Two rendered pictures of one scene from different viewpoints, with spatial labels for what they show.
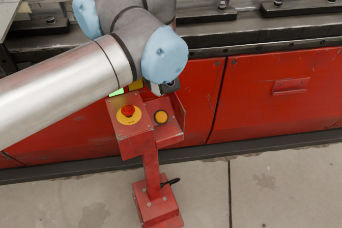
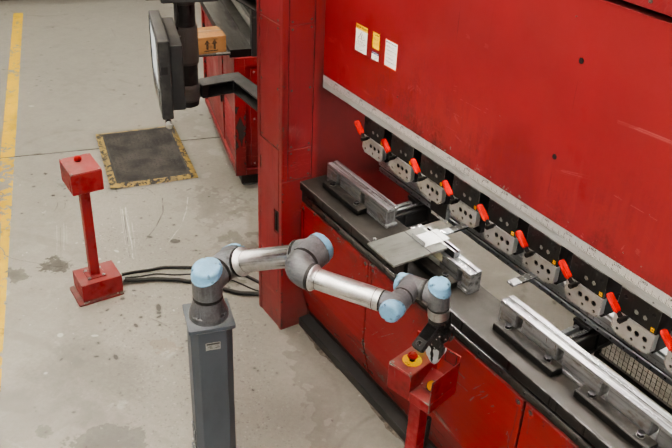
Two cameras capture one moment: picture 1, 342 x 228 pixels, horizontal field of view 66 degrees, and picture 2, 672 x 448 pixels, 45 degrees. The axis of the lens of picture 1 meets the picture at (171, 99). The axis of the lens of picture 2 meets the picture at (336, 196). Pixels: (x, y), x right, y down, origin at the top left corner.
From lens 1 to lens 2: 2.42 m
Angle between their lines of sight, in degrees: 52
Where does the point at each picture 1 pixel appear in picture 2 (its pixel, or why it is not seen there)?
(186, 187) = not seen: outside the picture
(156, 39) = (388, 301)
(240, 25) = (545, 382)
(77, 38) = not seen: hidden behind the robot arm
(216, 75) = (515, 414)
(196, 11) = (529, 345)
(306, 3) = (617, 417)
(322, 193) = not seen: outside the picture
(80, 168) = (396, 420)
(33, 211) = (335, 411)
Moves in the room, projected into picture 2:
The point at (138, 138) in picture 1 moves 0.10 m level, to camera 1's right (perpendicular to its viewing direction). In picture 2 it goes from (400, 375) to (413, 393)
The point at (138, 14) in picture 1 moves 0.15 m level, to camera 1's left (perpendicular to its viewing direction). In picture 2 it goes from (400, 292) to (379, 267)
